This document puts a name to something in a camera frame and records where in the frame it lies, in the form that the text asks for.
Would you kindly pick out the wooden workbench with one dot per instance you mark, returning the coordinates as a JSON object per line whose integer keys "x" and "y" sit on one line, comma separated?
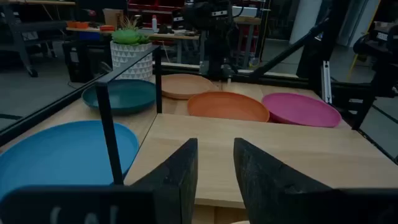
{"x": 174, "y": 35}

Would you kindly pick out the black-legged desk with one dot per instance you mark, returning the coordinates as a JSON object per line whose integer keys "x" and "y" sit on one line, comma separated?
{"x": 18, "y": 34}

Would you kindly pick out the orange plate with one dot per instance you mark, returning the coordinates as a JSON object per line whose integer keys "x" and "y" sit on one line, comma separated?
{"x": 227, "y": 105}

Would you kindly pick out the red storage rack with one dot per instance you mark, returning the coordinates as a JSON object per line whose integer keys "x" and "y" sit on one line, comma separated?
{"x": 146, "y": 7}

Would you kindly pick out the succulent in white patterned pot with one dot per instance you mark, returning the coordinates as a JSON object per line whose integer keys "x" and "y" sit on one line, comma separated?
{"x": 130, "y": 59}

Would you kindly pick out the tan peach plate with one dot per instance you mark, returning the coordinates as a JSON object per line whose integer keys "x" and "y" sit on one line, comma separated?
{"x": 183, "y": 85}

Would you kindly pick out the wooden shelf with black frame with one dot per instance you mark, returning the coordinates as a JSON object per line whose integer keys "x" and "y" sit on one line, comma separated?
{"x": 248, "y": 149}

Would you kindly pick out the pink plate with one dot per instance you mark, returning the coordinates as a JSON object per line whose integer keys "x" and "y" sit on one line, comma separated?
{"x": 298, "y": 109}

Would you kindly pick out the dark teal plate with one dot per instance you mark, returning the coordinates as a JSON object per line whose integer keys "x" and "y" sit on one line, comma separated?
{"x": 124, "y": 95}

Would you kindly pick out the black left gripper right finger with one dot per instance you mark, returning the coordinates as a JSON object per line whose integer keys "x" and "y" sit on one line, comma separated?
{"x": 273, "y": 193}

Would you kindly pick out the beige grey plate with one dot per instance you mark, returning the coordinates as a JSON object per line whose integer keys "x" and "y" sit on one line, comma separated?
{"x": 241, "y": 222}

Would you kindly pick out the wooden stool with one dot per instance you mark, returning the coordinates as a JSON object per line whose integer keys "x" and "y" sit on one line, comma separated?
{"x": 247, "y": 20}

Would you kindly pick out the white round column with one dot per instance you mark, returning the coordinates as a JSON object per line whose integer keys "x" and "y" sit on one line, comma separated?
{"x": 306, "y": 18}

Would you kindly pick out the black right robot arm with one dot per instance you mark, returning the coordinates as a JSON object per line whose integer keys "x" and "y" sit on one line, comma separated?
{"x": 214, "y": 53}

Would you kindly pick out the white bottle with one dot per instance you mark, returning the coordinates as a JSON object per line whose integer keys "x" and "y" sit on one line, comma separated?
{"x": 154, "y": 24}

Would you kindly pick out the blue plate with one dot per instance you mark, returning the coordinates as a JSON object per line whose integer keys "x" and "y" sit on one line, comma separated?
{"x": 62, "y": 152}

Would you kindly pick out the black aluminium table frame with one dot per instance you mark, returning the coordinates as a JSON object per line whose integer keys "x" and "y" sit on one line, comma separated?
{"x": 37, "y": 117}

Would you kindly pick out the cardboard box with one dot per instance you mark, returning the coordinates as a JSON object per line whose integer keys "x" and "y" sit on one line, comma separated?
{"x": 112, "y": 17}

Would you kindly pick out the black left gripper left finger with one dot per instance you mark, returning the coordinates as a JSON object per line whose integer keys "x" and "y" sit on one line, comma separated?
{"x": 168, "y": 186}

